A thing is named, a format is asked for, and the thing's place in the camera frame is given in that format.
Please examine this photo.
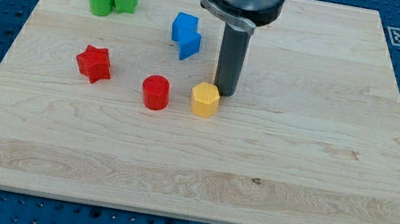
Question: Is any yellow hexagon block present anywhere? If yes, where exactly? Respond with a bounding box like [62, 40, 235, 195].
[190, 82, 220, 118]

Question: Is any red cylinder block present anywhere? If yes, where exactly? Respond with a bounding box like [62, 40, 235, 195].
[142, 75, 170, 110]

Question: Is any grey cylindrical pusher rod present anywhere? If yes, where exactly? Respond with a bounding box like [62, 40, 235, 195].
[214, 23, 251, 97]

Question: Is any blue cube block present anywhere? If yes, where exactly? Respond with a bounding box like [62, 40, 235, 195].
[171, 12, 199, 41]

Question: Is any wooden board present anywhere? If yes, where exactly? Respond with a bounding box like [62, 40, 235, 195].
[0, 0, 400, 224]

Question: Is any red star block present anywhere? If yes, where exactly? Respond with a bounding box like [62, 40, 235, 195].
[76, 44, 111, 84]

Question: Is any green cylinder block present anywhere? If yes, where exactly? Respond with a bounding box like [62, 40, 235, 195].
[88, 0, 112, 17]

